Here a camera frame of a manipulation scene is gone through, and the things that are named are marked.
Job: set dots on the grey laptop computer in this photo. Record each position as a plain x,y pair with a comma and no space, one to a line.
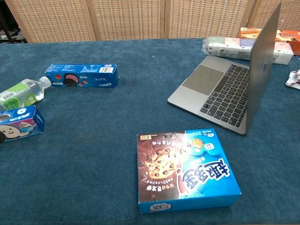
260,70

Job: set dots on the long blue Oreo box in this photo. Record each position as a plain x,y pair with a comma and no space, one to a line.
89,76

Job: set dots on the blue chocolate chip cookie box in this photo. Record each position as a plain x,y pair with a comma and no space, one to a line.
187,173

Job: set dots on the blue tablecloth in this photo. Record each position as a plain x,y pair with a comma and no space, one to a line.
82,164

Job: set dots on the woven wooden folding screen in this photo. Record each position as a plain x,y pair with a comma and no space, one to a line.
129,18

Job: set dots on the pastel tissue multipack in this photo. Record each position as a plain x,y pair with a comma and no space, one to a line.
222,47

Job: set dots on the cream orange snack box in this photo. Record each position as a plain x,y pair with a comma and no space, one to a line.
249,32

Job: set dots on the small blue cartoon Oreo box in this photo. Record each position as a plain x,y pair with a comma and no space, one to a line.
21,124

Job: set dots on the clear green-label water bottle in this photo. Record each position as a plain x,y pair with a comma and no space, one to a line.
21,93

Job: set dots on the crumpled white wrapper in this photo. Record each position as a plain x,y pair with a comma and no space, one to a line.
294,79

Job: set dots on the red-orange snack box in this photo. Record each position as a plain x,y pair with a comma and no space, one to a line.
290,38

